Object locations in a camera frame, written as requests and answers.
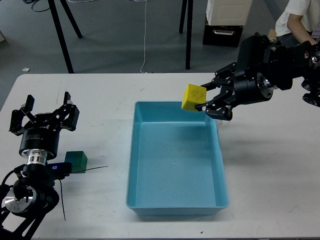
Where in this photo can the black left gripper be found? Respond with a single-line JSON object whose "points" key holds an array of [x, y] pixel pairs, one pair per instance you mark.
{"points": [[40, 135]]}

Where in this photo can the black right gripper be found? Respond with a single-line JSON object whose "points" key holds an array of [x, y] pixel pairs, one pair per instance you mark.
{"points": [[247, 90]]}

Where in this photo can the yellow block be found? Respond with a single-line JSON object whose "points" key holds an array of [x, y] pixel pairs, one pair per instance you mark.
{"points": [[192, 96]]}

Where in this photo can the green block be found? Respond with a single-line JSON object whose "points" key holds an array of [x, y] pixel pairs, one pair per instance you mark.
{"points": [[78, 160]]}

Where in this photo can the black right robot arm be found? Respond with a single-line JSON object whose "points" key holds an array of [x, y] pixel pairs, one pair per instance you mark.
{"points": [[262, 66]]}

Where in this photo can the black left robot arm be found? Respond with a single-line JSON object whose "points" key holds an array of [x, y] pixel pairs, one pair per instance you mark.
{"points": [[28, 191]]}

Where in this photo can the cream white appliance box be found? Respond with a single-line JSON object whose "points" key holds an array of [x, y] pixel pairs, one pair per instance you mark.
{"points": [[228, 12]]}

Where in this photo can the blue plastic bin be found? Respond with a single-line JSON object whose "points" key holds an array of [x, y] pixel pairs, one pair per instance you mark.
{"points": [[176, 165]]}

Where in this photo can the black tripod right legs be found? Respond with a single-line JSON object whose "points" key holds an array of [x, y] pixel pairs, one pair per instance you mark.
{"points": [[187, 14]]}

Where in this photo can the black tripod legs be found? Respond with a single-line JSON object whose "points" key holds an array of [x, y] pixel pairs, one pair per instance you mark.
{"points": [[187, 14], [59, 30]]}

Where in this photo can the seated person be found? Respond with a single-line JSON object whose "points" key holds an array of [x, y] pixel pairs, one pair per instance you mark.
{"points": [[297, 23]]}

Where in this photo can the black tripod left legs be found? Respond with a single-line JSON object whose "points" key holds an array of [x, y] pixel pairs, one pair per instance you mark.
{"points": [[59, 30]]}

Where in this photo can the black crate with handle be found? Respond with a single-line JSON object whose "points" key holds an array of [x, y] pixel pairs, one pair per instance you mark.
{"points": [[222, 35]]}

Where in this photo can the cardboard box with handles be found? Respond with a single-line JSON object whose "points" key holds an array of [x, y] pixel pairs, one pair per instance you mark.
{"points": [[272, 34]]}

